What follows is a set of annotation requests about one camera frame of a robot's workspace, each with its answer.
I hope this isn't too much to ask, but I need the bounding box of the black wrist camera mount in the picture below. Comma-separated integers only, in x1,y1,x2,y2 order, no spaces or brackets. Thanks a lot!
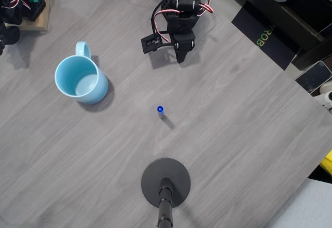
141,32,174,54

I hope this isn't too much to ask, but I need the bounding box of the smartphone with dark screen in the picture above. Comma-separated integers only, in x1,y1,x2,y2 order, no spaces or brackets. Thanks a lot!
295,60,332,94

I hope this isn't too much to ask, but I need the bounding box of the black camera cable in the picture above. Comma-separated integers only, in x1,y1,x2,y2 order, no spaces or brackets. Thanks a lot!
150,0,172,44

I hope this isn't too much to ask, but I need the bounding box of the wooden base board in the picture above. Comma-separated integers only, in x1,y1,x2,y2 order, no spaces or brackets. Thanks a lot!
18,0,50,32

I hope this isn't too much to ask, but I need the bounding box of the light blue mug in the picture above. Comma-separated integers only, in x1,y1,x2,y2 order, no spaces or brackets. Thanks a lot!
54,41,109,105

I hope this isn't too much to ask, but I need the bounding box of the yellow object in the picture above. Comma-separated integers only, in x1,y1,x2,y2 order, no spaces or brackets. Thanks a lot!
319,150,332,176

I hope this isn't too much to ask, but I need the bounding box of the white plastic device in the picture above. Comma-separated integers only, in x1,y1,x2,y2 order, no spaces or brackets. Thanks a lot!
312,81,332,113

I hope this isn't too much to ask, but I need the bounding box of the light grey fabric surface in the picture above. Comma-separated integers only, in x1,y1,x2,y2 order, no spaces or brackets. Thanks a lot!
267,178,332,228

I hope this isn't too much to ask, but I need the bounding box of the black box with green lettering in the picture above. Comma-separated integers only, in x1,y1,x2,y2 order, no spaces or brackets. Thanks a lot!
230,0,303,72

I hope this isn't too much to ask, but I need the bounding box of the black round-base camera stand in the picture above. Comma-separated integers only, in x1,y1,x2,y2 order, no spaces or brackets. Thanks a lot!
141,157,191,228

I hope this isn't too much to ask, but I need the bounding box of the black leader arm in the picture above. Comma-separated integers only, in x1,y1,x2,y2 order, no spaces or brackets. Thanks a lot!
0,0,47,56

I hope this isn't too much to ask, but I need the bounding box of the blue marker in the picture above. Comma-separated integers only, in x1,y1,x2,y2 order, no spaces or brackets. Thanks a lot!
156,105,167,120

